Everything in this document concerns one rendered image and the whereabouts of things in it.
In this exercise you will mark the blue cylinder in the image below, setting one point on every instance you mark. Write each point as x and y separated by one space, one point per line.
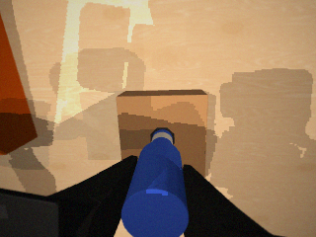
156 203

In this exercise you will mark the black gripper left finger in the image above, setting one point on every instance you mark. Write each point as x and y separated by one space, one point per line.
91 208

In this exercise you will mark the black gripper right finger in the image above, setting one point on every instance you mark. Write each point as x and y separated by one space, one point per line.
211 214

